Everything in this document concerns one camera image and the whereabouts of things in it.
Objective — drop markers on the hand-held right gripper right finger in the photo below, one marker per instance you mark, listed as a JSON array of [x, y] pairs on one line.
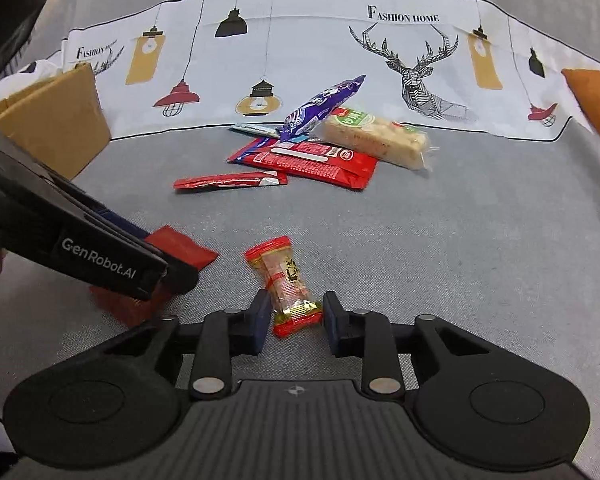
[[333, 332]]

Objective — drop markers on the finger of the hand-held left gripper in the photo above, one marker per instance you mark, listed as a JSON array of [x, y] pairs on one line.
[[182, 277], [115, 220]]

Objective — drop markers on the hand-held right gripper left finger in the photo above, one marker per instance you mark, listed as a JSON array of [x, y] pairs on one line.
[[260, 331]]

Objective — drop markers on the clear red-ended candy packet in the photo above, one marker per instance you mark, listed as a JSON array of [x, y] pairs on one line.
[[286, 285]]

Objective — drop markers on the cardboard box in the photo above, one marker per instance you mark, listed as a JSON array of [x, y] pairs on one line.
[[45, 120]]

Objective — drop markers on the slim red stick packet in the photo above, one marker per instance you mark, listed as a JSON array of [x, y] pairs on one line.
[[230, 180]]

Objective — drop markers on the white cloth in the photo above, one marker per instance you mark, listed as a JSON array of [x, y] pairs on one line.
[[15, 82]]

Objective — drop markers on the thin blue white packet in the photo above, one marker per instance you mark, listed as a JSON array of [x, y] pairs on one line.
[[250, 129]]

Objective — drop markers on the large red snack packet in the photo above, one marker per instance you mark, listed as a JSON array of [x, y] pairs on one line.
[[310, 160]]

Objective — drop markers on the clear wrapped rice cracker bar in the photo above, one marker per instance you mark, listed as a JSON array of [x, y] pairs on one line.
[[380, 140]]

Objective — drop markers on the purple snack packet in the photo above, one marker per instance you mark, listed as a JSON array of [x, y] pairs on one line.
[[315, 107]]

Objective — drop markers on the orange pillow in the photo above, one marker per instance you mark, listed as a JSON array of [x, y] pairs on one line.
[[597, 105]]

